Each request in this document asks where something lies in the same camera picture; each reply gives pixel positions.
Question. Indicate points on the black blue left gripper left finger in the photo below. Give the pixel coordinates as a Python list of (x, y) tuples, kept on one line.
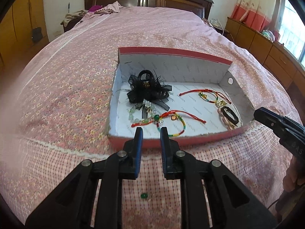
[(91, 192)]

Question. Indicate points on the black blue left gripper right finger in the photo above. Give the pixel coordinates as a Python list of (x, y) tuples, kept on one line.
[(211, 195)]

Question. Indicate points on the person right hand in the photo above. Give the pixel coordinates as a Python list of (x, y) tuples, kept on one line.
[(291, 177)]

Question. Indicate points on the wooden side cabinet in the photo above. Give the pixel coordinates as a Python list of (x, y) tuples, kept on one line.
[(272, 55)]

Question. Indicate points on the small green bead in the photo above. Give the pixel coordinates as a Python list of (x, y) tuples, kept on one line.
[(144, 196)]

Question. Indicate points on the red white cardboard box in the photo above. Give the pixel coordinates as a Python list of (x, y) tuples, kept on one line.
[(204, 93)]

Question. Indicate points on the red white curtain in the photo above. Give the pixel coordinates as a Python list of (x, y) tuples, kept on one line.
[(255, 14)]

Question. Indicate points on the black feather hair clip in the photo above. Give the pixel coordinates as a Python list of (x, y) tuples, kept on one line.
[(147, 87)]

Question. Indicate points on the yellow wooden wardrobe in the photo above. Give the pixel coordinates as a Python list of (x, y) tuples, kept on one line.
[(17, 47)]

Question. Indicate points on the dark hanging bag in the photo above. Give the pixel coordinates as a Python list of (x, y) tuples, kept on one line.
[(37, 34)]

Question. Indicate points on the beige cloth on nightstand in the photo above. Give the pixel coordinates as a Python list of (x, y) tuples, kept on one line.
[(71, 16)]

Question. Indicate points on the pink clothes pile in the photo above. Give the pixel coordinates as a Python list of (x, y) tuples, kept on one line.
[(108, 9)]

